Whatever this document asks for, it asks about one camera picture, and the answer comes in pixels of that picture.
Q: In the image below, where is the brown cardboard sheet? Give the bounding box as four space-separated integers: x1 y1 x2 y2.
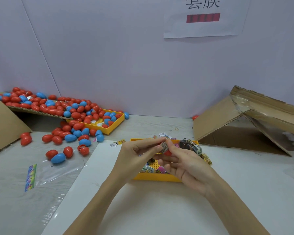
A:
10 106 69 118

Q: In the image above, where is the person's left forearm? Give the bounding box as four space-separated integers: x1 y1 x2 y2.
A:
64 176 127 235

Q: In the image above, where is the yellow label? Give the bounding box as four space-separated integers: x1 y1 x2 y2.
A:
202 152 213 165

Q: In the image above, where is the pile of plastic eggs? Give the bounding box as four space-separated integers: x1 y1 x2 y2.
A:
0 87 130 165

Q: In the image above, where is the yellow tray under eggs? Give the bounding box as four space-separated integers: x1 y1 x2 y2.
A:
69 110 125 135

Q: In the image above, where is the torn flattened cardboard box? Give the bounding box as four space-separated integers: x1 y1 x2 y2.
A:
192 85 294 158

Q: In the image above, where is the tall brown cardboard box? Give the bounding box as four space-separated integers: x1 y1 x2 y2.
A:
0 93 32 157

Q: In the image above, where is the single red plastic egg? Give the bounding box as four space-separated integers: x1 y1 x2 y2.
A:
160 141 172 156

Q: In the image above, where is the clear bag with coloured label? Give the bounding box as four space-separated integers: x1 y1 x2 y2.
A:
25 156 87 192

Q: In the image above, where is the person's right hand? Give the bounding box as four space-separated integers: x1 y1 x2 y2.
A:
154 139 224 197

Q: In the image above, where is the yellow plastic tray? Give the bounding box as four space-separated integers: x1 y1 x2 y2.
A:
130 138 203 183

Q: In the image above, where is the white paper sign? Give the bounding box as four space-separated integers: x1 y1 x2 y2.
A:
163 0 253 39

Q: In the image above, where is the person's left hand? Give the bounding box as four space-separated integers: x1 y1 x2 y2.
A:
109 137 168 188

